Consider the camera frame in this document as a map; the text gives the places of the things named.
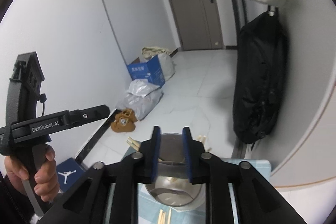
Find person left hand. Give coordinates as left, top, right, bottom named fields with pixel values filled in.
left=4, top=145, right=60, bottom=202

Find brown shoes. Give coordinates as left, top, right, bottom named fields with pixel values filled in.
left=110, top=109, right=137, bottom=133

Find grey plastic parcel bags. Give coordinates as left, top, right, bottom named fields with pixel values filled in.
left=116, top=79, right=163, bottom=120

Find brown door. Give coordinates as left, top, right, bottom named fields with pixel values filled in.
left=169, top=0, right=223, bottom=51

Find teal white checkered tablecloth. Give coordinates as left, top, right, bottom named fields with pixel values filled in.
left=123, top=157, right=272, bottom=224

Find black hanging jacket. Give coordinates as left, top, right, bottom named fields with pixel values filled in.
left=232, top=7, right=289, bottom=144

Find white grey utensil holder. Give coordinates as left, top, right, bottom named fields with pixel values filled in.
left=138, top=132, right=206, bottom=217

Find blue cardboard box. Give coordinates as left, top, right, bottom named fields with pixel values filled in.
left=127, top=55, right=165, bottom=88

